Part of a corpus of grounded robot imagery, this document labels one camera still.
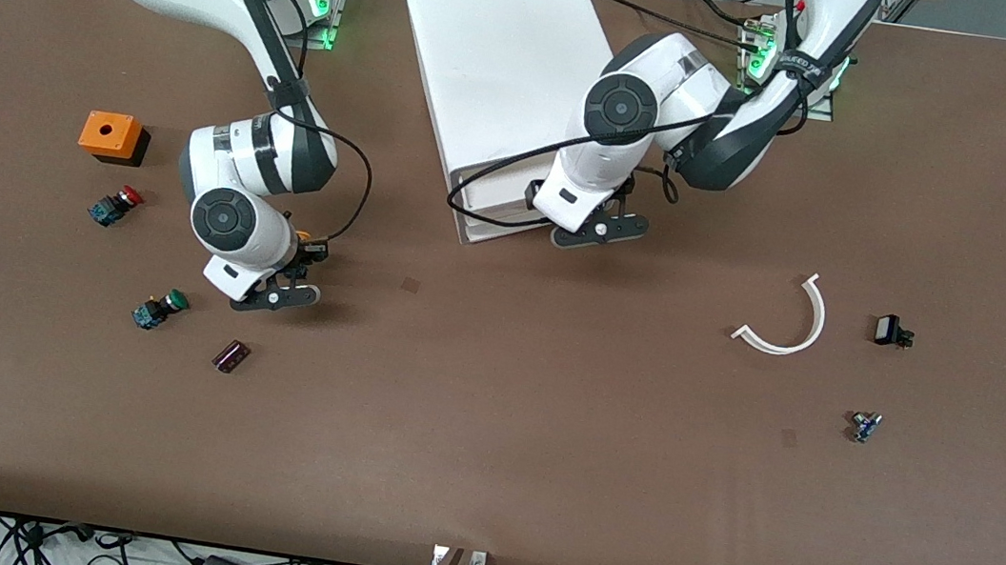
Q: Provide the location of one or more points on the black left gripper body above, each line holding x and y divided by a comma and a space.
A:
627, 189

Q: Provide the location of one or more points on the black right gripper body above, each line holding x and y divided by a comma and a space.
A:
311, 252

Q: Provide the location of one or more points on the orange push button switch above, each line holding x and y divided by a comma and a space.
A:
301, 237

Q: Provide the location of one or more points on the white plastic drawer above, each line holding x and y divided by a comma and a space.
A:
502, 210
509, 233
496, 181

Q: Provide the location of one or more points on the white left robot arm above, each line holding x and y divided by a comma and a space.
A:
681, 84

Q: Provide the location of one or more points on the white drawer cabinet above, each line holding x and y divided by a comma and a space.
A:
493, 51

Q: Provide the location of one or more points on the brown tape patch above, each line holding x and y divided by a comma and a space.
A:
410, 285

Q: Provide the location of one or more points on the maroon cylindrical capacitor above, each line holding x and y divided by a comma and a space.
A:
231, 357

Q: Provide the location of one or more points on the white curved plastic clip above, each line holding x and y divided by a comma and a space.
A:
818, 312

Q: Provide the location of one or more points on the orange box with hole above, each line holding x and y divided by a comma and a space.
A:
109, 133

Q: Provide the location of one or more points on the small chrome metal fitting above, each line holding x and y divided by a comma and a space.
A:
864, 427

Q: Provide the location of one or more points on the green push button switch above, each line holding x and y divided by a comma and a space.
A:
159, 308

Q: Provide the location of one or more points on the red push button switch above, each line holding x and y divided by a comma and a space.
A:
114, 206

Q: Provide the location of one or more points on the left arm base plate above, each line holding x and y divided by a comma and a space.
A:
821, 114

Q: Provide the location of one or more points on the black rectangular switch white face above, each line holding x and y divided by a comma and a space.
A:
889, 330

